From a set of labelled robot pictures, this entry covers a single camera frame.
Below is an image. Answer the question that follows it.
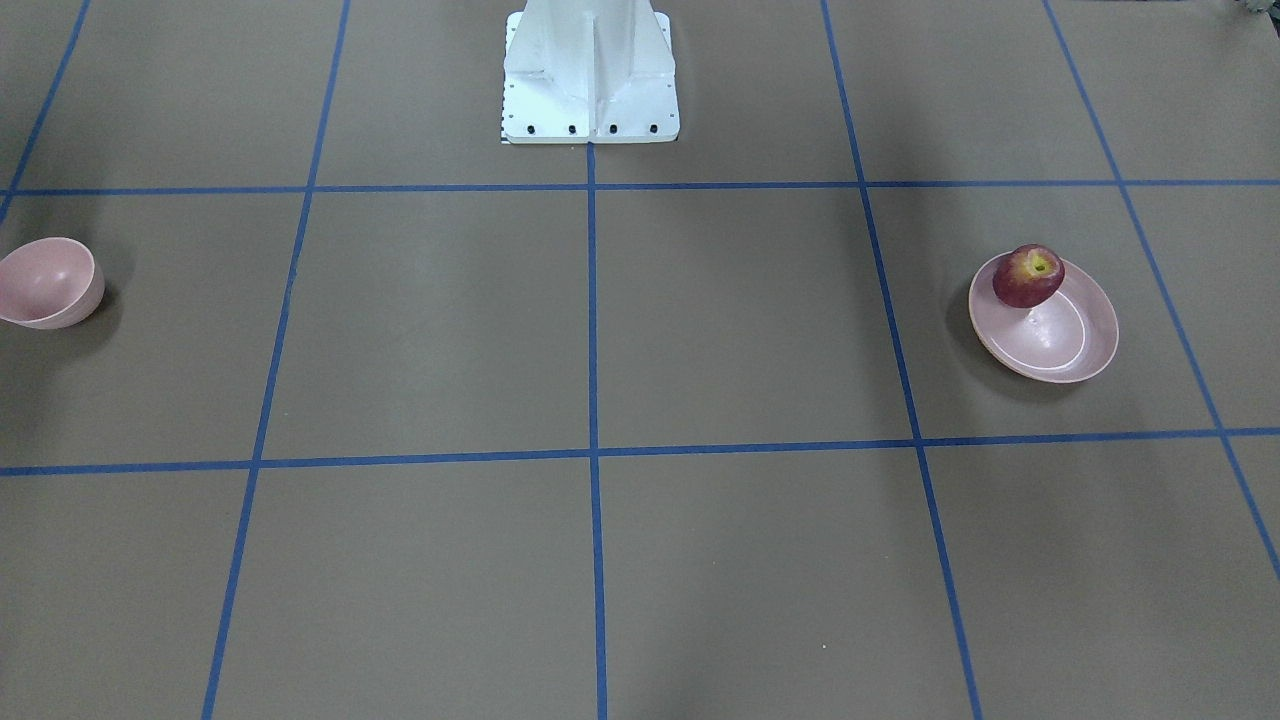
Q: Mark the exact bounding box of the red apple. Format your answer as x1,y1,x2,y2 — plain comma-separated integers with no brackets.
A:
991,243,1066,309

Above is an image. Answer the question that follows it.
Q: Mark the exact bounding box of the pink plate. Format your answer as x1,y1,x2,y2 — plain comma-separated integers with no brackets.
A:
966,256,1120,384

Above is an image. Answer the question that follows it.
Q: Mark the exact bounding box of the pink bowl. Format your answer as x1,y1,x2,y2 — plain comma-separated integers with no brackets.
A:
1,237,106,331

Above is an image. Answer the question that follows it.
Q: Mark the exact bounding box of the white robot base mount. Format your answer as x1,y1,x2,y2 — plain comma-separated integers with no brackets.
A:
500,1,681,145

